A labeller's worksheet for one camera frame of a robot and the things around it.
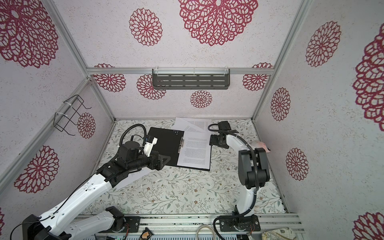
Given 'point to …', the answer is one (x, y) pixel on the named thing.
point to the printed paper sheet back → (192, 124)
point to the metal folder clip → (181, 144)
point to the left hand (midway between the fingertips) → (163, 158)
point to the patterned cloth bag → (284, 233)
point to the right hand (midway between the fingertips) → (216, 139)
